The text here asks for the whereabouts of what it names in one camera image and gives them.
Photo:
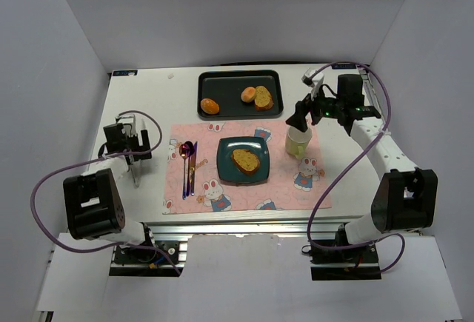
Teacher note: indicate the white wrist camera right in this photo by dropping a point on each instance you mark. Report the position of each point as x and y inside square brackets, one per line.
[314, 79]

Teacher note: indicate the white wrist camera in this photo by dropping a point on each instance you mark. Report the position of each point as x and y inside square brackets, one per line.
[314, 79]
[128, 121]

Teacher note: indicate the dark teal square plate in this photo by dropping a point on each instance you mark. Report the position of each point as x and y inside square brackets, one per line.
[228, 170]

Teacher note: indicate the black baking tray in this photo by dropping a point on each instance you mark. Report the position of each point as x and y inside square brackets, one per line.
[225, 89]

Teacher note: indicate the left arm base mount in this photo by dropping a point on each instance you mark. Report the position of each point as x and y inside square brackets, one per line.
[142, 263]

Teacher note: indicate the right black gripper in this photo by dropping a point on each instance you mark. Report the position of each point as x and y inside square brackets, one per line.
[308, 108]

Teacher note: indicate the round orange bun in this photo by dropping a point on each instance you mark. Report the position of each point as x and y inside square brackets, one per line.
[209, 106]

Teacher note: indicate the iridescent spoon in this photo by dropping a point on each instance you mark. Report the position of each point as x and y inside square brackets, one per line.
[186, 150]

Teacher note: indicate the pale green mug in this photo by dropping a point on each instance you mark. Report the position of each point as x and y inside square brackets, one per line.
[297, 141]

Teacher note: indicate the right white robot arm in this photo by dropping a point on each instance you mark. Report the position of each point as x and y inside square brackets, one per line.
[406, 195]

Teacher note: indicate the aluminium table frame rail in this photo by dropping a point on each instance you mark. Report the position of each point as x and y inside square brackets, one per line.
[184, 231]

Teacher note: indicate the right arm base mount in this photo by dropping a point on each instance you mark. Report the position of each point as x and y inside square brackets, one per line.
[360, 264]

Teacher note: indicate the blue table label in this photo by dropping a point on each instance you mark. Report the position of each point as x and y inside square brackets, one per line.
[118, 73]

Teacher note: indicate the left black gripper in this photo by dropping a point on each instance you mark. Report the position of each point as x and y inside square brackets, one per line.
[137, 144]

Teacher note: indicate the toasted bread slice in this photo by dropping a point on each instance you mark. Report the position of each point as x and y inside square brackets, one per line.
[263, 100]
[247, 162]

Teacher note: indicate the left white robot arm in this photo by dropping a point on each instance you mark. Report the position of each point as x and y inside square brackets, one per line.
[93, 205]

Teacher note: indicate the metal tongs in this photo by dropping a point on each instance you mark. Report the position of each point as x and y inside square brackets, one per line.
[135, 167]

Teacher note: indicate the iridescent knife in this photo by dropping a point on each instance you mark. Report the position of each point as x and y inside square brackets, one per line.
[192, 169]

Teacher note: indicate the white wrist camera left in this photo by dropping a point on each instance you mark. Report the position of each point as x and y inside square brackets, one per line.
[128, 121]

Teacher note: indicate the pale round bun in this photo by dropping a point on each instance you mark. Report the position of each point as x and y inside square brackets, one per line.
[248, 95]

